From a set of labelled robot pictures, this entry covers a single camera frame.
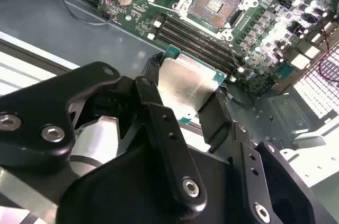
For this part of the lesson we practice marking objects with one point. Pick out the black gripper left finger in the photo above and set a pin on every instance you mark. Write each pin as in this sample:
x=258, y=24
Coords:
x=87, y=81

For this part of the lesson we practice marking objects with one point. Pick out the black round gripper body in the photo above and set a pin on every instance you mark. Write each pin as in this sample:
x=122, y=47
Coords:
x=119, y=187

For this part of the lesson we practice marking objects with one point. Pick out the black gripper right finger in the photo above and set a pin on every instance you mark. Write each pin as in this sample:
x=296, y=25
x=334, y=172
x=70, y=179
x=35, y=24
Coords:
x=219, y=123

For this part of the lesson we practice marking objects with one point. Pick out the silver square CPU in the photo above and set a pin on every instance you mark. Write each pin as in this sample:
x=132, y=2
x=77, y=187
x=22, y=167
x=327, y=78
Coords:
x=185, y=83

